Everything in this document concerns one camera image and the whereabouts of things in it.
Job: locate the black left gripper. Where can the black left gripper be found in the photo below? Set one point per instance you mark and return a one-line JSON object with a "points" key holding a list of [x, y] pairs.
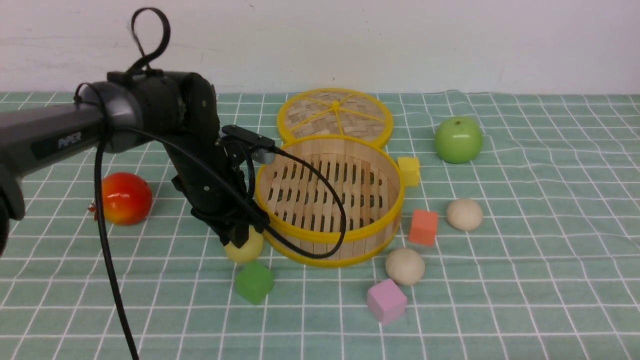
{"points": [[210, 178]]}

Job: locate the yellow cube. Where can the yellow cube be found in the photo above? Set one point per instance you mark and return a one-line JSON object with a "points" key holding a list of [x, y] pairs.
{"points": [[409, 168]]}

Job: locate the woven bamboo steamer lid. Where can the woven bamboo steamer lid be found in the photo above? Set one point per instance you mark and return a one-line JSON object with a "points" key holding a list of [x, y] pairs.
{"points": [[335, 111]]}

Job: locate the yellow bun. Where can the yellow bun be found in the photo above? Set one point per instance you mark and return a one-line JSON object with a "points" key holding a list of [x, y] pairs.
{"points": [[250, 250]]}

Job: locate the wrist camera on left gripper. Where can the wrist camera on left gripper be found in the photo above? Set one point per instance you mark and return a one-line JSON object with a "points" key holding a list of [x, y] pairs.
{"points": [[242, 145]]}

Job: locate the orange cube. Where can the orange cube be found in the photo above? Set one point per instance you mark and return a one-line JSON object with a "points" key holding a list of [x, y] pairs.
{"points": [[423, 227]]}

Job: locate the green cube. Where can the green cube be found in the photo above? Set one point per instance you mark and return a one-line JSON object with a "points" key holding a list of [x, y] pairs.
{"points": [[254, 282]]}

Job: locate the red pomegranate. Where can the red pomegranate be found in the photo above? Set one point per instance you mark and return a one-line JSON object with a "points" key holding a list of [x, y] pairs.
{"points": [[127, 198]]}

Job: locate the green checkered tablecloth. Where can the green checkered tablecloth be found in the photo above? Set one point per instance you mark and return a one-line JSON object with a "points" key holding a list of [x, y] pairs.
{"points": [[551, 274]]}

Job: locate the white bun front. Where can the white bun front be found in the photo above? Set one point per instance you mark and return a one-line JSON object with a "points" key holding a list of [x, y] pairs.
{"points": [[405, 266]]}

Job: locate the pink cube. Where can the pink cube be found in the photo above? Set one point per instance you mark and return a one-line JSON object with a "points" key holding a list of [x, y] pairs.
{"points": [[386, 301]]}

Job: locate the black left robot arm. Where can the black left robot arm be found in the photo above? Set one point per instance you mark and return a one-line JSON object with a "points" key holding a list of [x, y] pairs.
{"points": [[176, 108]]}

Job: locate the bamboo steamer tray yellow rim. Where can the bamboo steamer tray yellow rim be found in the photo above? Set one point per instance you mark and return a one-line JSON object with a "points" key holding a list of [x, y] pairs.
{"points": [[361, 178]]}

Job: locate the green apple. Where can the green apple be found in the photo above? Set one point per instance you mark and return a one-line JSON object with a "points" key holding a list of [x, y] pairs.
{"points": [[458, 139]]}

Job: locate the white bun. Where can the white bun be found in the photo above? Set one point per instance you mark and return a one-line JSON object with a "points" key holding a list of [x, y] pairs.
{"points": [[464, 214], [405, 266]]}

